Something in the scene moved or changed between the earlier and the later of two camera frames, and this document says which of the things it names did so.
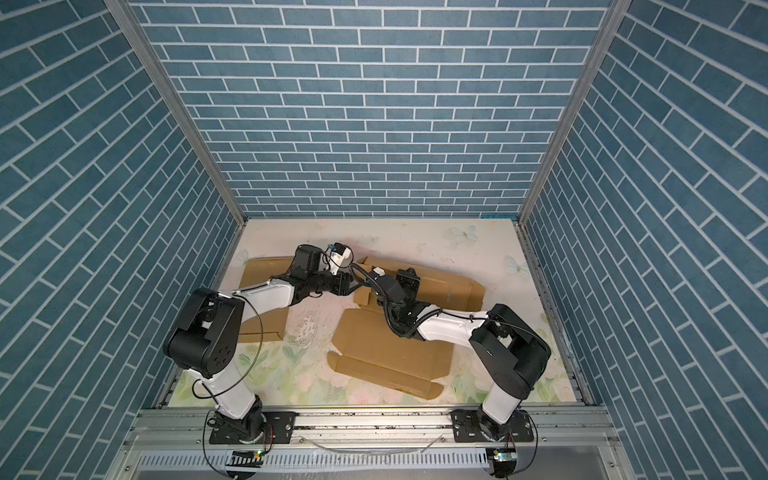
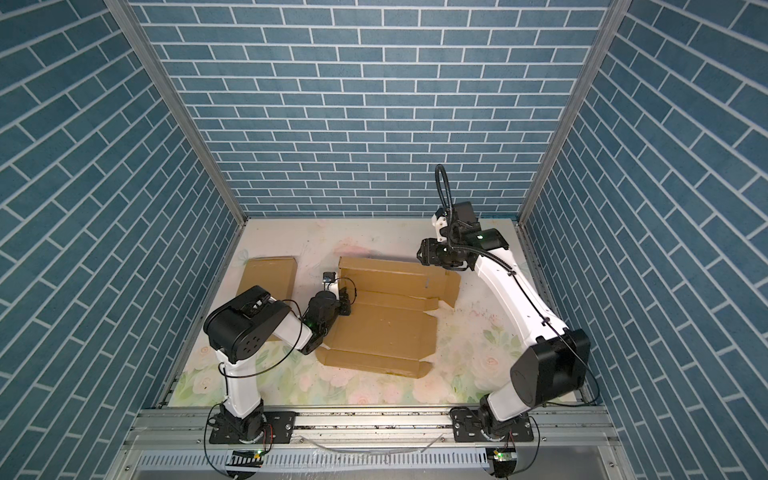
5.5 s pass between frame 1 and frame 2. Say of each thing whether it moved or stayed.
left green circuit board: stayed
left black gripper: moved
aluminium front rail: stayed
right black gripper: moved
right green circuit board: stayed
